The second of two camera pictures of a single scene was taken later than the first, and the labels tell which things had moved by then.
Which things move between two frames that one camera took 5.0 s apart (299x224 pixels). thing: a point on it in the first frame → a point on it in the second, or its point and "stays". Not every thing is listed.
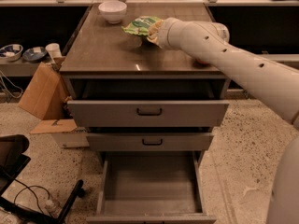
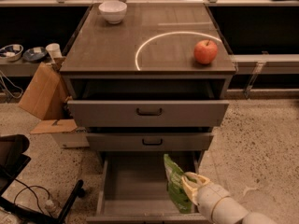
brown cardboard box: [46, 97] stays
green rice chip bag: [141, 24] → [174, 175]
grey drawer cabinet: [149, 112] stays
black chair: [12, 161] stays
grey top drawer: [147, 114] stays
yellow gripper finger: [154, 28] → [203, 180]
